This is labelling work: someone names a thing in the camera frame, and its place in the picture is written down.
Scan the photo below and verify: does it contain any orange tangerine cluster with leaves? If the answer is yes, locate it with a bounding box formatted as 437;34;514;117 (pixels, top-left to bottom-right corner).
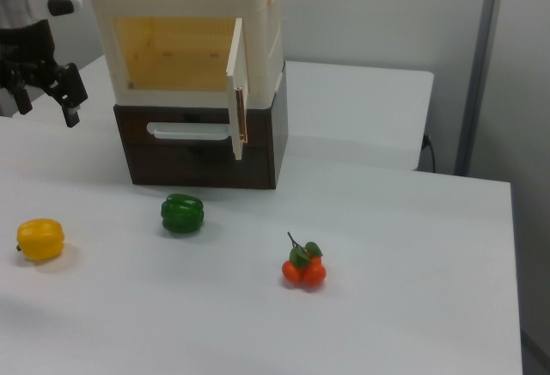
281;231;328;291

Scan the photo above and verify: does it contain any cream plastic cabinet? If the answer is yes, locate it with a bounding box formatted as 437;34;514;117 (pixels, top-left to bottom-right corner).
87;0;285;108

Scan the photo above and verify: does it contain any dark brown drawer box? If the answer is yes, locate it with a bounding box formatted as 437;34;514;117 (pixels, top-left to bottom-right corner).
113;61;290;191

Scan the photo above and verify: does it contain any white drawer handle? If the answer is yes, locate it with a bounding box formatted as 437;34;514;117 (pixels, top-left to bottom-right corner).
146;121;231;140

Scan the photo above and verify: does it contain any black power cable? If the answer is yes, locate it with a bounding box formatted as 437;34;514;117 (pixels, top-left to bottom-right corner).
422;133;437;174

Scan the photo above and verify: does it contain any green bell pepper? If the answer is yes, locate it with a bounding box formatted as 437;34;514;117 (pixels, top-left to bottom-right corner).
160;193;205;236

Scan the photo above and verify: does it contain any white side table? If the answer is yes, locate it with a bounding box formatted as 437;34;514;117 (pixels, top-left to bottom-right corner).
11;54;435;173

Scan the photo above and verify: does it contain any copper door handle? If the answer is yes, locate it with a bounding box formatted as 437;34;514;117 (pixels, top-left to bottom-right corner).
233;85;250;144

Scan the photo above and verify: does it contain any yellow bell pepper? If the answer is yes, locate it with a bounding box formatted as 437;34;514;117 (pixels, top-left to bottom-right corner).
15;218;66;262

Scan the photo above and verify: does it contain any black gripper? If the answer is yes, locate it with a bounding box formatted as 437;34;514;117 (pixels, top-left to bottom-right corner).
0;19;89;129

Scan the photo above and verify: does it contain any grey metal partition post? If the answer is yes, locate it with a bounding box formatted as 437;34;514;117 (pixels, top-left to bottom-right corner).
454;0;504;177

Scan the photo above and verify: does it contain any cream cabinet door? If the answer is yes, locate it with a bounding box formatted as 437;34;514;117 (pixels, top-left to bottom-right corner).
224;17;250;162

